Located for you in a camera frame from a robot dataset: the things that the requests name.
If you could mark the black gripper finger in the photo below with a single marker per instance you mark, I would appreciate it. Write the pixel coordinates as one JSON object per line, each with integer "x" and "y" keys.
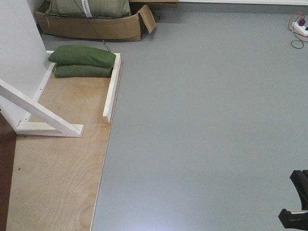
{"x": 300, "y": 180}
{"x": 294, "y": 219}

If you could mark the brown wooden door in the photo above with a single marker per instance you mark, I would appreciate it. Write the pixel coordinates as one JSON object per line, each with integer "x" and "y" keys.
{"x": 7, "y": 151}

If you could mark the white power strip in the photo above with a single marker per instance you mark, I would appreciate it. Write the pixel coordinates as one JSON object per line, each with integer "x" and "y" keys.
{"x": 300, "y": 30}

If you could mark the brown cardboard box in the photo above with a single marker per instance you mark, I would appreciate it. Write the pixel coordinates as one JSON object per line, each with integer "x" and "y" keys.
{"x": 125, "y": 29}

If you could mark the plywood base platform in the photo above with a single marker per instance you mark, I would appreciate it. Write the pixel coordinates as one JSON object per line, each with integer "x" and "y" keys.
{"x": 56, "y": 179}

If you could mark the lower green sandbag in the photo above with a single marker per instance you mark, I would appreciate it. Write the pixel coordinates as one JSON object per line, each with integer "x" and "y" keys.
{"x": 82, "y": 71}

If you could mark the green sandbag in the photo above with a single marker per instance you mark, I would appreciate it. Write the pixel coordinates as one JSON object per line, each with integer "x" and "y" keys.
{"x": 82, "y": 71}
{"x": 82, "y": 55}

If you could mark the grey-green sack in box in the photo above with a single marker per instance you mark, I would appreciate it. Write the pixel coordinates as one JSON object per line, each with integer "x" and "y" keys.
{"x": 91, "y": 8}

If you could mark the far white wooden brace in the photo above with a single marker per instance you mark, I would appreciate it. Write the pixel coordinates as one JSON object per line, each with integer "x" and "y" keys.
{"x": 50, "y": 125}

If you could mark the green sandbag far top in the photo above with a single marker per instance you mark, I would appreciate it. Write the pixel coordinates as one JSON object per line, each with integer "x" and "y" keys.
{"x": 82, "y": 55}

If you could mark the white edge rail far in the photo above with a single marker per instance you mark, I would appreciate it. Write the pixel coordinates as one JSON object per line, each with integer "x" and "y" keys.
{"x": 112, "y": 90}

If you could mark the white wall panel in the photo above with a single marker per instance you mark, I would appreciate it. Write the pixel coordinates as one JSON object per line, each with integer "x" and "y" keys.
{"x": 23, "y": 57}

